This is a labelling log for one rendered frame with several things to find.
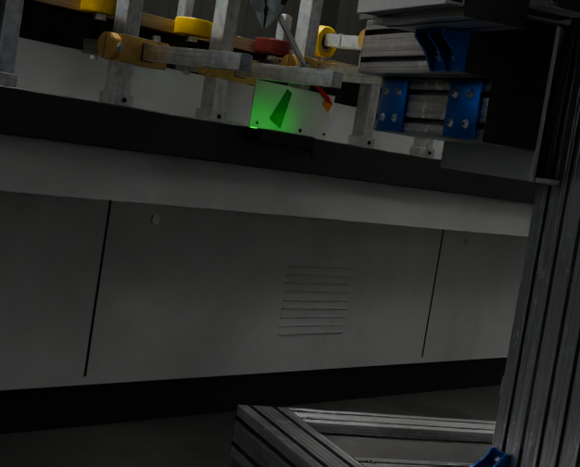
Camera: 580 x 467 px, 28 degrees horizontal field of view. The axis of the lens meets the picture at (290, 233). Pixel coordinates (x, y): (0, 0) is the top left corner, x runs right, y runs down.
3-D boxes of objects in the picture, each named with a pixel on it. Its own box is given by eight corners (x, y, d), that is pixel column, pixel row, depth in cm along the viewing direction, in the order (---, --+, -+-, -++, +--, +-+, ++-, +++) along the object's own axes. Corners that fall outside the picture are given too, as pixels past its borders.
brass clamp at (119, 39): (168, 70, 221) (171, 44, 221) (113, 59, 211) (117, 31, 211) (146, 68, 225) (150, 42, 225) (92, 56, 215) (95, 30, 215)
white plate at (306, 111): (329, 140, 260) (335, 95, 260) (249, 127, 241) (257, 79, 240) (327, 140, 261) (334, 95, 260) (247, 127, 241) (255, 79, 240)
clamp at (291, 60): (334, 86, 259) (337, 64, 258) (294, 78, 249) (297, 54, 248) (315, 84, 263) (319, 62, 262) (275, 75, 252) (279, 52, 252)
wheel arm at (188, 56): (250, 78, 202) (254, 53, 202) (237, 74, 200) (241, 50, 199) (94, 60, 231) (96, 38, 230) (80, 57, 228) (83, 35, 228)
